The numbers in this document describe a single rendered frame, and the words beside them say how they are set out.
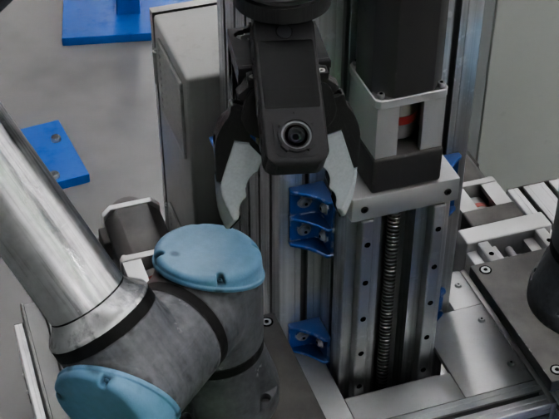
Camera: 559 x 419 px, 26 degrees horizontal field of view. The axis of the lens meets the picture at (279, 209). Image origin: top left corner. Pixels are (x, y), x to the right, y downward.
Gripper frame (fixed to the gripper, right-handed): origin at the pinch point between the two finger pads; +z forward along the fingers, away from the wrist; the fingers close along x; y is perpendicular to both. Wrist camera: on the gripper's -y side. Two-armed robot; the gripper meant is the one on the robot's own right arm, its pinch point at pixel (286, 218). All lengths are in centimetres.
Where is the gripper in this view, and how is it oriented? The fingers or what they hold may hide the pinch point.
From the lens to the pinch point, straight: 97.9
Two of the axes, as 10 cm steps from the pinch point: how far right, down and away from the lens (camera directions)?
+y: -1.7, -6.2, 7.7
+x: -9.9, 1.1, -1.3
